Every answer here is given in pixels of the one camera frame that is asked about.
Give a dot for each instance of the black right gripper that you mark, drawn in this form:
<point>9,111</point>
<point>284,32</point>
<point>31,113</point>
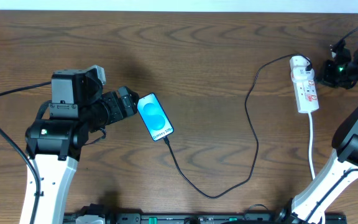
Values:
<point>327,74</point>

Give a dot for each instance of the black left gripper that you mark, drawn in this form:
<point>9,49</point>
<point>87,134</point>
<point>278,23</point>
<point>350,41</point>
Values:
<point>124,101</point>

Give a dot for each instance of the blue Galaxy smartphone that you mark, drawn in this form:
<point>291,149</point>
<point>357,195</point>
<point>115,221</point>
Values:
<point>154,117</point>

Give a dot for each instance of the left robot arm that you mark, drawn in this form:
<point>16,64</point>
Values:
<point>78,107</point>

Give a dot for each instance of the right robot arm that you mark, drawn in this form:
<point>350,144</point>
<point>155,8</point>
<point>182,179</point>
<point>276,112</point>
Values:
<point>341,168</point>

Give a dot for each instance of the white power strip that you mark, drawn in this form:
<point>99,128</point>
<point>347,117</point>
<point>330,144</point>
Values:
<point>302,76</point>

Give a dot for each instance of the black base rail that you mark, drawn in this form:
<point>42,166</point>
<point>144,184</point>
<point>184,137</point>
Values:
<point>95,213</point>

